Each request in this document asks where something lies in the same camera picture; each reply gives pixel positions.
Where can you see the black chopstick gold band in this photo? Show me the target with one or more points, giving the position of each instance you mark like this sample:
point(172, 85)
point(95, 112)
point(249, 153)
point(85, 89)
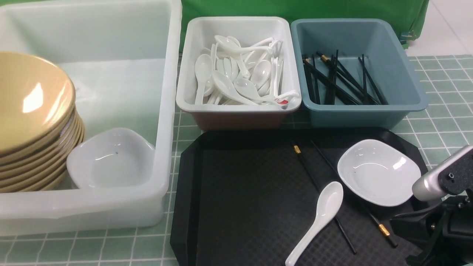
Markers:
point(361, 203)

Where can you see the white spoon tray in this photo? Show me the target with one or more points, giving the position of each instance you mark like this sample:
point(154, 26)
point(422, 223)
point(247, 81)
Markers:
point(247, 30)

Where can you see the white soup spoon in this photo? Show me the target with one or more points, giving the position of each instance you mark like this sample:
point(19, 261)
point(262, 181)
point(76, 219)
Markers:
point(328, 205)

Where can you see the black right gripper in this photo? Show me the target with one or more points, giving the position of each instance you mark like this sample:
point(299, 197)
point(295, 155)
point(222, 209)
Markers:
point(444, 233)

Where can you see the green cloth backdrop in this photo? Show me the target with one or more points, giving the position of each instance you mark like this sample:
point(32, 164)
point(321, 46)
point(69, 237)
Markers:
point(405, 16)

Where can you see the stack of yellow bowls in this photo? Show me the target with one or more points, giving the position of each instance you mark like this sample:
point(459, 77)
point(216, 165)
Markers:
point(40, 124)

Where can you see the pile of black chopsticks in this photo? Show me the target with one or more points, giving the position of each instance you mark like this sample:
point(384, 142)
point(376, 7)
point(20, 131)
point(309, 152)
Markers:
point(328, 80)

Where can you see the white square dish in bin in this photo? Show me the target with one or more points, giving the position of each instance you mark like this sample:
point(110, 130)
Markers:
point(118, 157)

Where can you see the black serving tray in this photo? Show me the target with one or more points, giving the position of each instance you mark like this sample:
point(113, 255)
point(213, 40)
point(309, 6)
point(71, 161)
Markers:
point(243, 198)

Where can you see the blue-grey chopstick tray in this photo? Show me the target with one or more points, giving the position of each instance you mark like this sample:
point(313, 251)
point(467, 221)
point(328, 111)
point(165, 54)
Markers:
point(386, 62)

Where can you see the pile of white spoons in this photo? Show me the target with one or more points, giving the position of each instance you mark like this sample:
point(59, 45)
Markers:
point(229, 74)

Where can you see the large translucent white bin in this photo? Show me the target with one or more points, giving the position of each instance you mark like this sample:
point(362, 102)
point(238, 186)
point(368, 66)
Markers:
point(123, 56)

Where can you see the white square dish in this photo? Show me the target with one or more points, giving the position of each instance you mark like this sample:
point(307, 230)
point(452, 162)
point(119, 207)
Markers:
point(118, 157)
point(378, 173)

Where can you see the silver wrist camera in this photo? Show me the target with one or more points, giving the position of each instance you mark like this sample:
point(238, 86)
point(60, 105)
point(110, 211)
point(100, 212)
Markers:
point(452, 177)

